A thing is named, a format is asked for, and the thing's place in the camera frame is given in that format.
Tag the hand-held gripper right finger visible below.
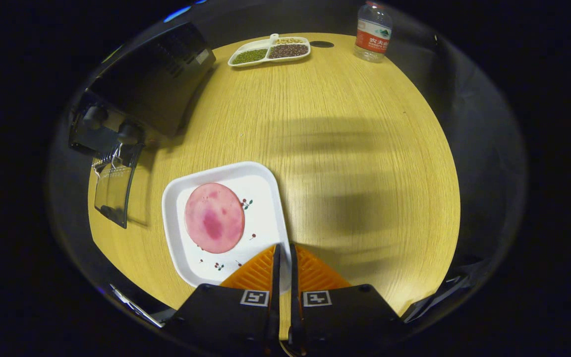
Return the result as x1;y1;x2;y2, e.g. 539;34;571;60
288;243;405;357

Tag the red label water bottle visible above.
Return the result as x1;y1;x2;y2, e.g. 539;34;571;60
354;0;394;63

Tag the white square plate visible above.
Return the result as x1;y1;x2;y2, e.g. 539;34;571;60
162;161;292;293

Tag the white divided tray with beans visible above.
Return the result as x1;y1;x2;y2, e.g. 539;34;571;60
228;33;311;67

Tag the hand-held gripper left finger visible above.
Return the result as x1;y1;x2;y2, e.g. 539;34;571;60
164;243;282;355

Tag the round pink ham slice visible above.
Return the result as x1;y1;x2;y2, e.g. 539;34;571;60
184;182;245;254

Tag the black toaster oven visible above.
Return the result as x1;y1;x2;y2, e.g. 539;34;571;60
67;22;217;230

